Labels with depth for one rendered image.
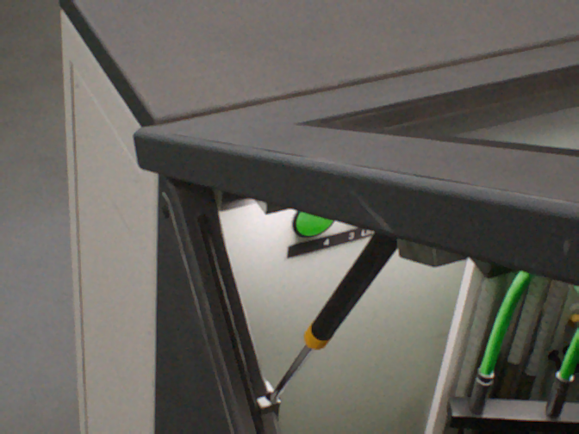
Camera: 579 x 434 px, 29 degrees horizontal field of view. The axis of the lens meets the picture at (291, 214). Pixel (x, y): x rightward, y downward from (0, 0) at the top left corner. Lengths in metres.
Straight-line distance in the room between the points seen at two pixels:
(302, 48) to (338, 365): 0.37
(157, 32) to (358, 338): 0.40
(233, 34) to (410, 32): 0.18
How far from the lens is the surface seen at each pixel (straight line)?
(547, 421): 1.34
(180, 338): 1.08
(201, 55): 1.09
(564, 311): 1.45
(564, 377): 1.30
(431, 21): 1.19
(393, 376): 1.34
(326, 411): 1.32
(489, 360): 1.26
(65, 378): 2.82
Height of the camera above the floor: 2.06
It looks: 38 degrees down
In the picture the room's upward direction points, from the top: 6 degrees clockwise
